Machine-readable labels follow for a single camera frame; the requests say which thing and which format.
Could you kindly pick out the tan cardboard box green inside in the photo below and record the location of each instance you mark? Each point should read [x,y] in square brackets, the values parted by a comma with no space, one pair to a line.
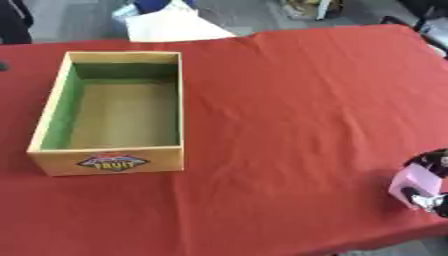
[116,113]

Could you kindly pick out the pink block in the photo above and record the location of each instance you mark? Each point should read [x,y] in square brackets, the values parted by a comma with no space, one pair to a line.
[419,181]

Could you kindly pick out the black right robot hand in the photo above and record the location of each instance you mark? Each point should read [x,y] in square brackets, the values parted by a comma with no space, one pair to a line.
[434,160]

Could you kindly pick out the black chair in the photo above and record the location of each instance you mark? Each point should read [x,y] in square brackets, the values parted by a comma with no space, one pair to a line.
[421,25]

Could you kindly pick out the white furniture leg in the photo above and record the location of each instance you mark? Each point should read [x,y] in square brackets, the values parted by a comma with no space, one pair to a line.
[322,9]

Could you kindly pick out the white bag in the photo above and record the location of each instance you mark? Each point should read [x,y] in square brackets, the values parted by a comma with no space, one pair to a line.
[172,25]

